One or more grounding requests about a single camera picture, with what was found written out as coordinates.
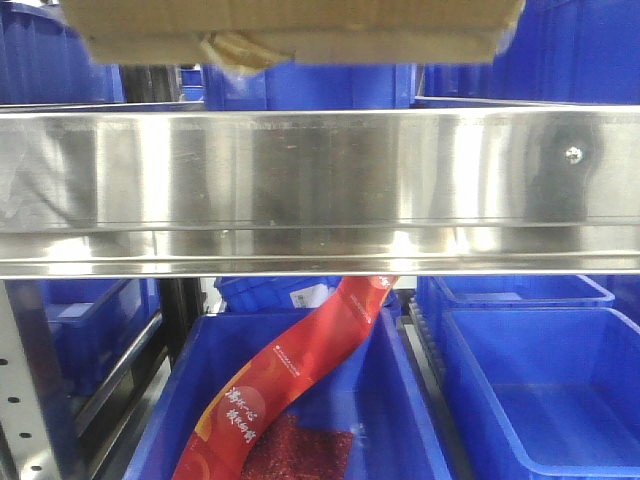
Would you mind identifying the large brown cardboard box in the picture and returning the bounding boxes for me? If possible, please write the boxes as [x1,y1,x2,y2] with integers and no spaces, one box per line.
[61,1,525,64]

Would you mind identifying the stainless steel shelf beam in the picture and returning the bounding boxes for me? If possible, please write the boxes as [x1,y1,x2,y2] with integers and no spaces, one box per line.
[1,100,639,279]

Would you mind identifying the blue bin rear centre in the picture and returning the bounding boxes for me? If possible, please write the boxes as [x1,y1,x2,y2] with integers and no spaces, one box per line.
[214,275,401,321]

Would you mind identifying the blue bin rear right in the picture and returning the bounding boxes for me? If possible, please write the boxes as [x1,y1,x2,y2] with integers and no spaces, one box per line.
[412,275,615,342]

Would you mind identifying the blue bin upper centre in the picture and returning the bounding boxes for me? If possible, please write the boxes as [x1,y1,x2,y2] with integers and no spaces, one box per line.
[202,62,416,111]

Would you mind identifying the blue bin with banner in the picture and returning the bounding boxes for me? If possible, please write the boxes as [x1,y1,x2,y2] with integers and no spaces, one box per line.
[124,309,453,479]

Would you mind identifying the peeling clear packing tape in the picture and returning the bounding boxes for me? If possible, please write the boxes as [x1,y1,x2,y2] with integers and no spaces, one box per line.
[199,32,294,76]

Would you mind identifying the red printed banner strip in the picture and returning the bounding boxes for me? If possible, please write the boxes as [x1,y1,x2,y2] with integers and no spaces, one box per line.
[172,275,398,479]

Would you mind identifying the red glitter sheet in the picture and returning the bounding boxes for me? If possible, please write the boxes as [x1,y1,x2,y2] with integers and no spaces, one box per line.
[241,414,354,479]

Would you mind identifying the blue bin lower left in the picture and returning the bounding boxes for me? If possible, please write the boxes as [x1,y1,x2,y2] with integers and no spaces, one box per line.
[41,277,162,397]

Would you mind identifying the blue empty bin right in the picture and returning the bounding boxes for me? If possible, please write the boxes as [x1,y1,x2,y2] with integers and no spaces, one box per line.
[443,308,639,479]

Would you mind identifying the blue bin upper right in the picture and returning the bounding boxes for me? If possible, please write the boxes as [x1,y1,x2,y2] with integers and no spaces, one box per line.
[424,1,639,105]

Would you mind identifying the blue bin upper left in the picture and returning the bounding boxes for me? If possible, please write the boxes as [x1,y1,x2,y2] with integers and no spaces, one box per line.
[1,1,125,105]

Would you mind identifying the perforated steel shelf post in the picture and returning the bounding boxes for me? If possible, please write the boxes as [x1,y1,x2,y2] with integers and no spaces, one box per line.
[1,280,82,479]

